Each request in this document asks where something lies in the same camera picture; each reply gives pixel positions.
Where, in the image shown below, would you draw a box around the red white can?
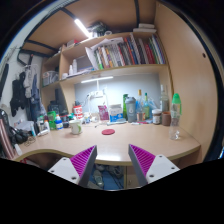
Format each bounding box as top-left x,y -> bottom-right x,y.
73,105 -> 83,119

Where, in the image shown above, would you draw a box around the green box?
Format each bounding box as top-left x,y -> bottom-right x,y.
47,111 -> 56,130

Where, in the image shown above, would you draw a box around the hanging dark clothes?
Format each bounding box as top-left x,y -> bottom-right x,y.
10,65 -> 41,121

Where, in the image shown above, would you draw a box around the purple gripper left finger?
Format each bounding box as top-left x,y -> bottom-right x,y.
49,145 -> 97,187

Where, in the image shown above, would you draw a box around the yellow cap bottle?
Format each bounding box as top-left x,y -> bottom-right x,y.
136,89 -> 144,121

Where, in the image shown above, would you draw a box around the white desk lamp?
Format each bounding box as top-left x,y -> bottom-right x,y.
82,76 -> 112,118

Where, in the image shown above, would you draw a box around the clear bottle green cap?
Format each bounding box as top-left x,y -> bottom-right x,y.
169,93 -> 182,140

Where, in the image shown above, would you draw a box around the clear storage box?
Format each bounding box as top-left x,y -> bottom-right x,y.
42,71 -> 59,87

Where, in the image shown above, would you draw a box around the pink snack bag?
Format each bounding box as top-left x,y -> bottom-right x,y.
98,105 -> 109,121

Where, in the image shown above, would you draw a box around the grey shaker bottle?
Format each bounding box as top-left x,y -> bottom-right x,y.
125,97 -> 136,123

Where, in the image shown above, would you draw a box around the clear glass bottle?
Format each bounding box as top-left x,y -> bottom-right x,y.
160,86 -> 169,112

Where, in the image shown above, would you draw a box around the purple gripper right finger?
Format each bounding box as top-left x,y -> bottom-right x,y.
128,144 -> 179,186

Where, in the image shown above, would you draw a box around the brown ceramic cup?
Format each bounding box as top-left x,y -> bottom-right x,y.
162,111 -> 171,126

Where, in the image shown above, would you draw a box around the brown jar white lid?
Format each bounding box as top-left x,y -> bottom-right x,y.
152,109 -> 162,125

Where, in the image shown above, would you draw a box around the wooden shelf unit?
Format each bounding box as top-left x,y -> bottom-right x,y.
41,32 -> 174,112

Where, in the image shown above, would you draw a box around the white mug green print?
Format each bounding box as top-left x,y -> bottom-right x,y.
69,120 -> 82,135

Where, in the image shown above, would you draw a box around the ceiling light tube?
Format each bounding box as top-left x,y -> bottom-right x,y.
74,18 -> 90,38

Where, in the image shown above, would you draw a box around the green tall bottle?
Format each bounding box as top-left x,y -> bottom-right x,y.
123,94 -> 128,119

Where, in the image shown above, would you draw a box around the row of books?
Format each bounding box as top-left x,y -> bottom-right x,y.
85,33 -> 166,70

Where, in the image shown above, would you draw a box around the green glass bottle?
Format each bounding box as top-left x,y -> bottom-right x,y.
143,93 -> 150,119

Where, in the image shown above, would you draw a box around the blue white tissue box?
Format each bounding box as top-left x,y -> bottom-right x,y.
109,104 -> 123,122

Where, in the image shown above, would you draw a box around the red round coaster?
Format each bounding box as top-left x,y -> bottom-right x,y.
102,129 -> 115,135

